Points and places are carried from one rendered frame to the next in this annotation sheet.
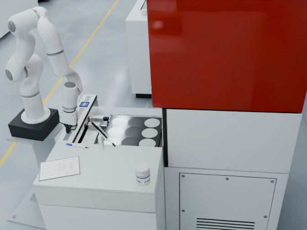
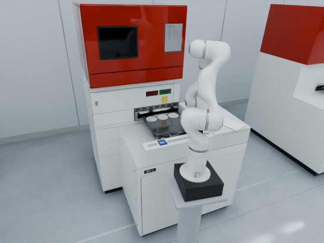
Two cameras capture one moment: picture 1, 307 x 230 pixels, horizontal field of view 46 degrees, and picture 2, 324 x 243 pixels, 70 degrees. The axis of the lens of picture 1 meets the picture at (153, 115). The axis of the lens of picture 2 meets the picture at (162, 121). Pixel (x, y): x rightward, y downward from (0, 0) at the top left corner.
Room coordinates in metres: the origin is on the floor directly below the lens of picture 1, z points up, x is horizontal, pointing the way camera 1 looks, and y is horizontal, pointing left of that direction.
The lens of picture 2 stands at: (2.81, 1.61, 1.88)
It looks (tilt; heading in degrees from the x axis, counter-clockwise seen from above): 29 degrees down; 237
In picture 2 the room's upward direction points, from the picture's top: 2 degrees clockwise
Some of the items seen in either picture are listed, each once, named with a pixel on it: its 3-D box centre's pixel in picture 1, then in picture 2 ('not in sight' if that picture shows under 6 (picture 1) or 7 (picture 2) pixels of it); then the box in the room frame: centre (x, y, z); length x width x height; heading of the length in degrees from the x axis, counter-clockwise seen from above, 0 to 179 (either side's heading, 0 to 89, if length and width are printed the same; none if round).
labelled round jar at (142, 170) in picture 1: (142, 174); not in sight; (1.31, 0.07, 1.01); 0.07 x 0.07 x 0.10
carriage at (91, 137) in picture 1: (91, 136); not in sight; (1.84, 0.40, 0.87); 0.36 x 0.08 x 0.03; 171
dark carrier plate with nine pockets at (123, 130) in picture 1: (132, 132); (167, 122); (1.81, 0.14, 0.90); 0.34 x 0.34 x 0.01; 81
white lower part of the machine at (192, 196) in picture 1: (219, 174); (130, 140); (1.91, -0.45, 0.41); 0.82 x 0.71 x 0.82; 171
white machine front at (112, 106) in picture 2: (171, 100); (138, 102); (1.96, -0.12, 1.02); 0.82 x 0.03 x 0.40; 171
